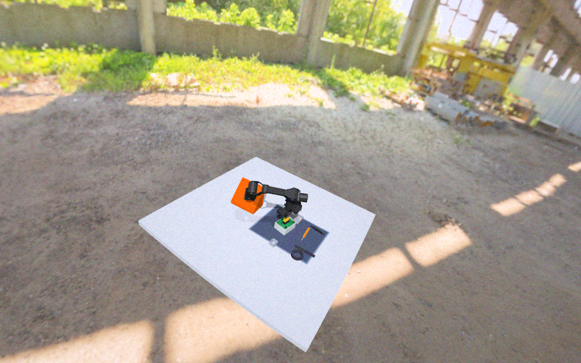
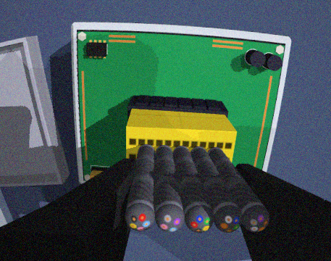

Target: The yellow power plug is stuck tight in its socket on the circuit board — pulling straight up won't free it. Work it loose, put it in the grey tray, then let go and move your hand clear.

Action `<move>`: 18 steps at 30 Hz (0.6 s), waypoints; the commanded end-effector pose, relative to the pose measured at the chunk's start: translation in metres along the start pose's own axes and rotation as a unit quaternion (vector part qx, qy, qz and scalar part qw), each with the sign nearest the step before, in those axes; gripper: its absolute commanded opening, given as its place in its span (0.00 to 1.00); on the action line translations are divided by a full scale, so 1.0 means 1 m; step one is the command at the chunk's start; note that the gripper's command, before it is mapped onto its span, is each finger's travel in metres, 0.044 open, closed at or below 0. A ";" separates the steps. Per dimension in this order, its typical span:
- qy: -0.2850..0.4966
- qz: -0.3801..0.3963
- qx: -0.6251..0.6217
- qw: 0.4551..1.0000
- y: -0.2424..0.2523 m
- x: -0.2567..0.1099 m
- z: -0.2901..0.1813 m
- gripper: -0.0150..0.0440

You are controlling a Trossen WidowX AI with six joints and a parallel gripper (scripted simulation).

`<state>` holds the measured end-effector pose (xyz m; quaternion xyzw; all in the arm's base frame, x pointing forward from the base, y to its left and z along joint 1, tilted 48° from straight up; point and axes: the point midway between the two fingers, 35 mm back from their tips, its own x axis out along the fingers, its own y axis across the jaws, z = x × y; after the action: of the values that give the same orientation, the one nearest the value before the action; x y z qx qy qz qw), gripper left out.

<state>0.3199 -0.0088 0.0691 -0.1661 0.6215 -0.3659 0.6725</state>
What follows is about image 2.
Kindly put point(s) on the yellow power plug with cables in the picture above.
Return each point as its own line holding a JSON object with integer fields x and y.
{"x": 184, "y": 174}

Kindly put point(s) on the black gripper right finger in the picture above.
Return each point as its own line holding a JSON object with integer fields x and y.
{"x": 299, "y": 226}

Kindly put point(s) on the grey tray floor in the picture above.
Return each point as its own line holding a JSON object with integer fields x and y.
{"x": 23, "y": 146}

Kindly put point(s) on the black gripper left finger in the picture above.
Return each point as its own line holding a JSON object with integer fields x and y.
{"x": 87, "y": 224}

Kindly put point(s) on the green circuit board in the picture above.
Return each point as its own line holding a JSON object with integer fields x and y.
{"x": 172, "y": 65}

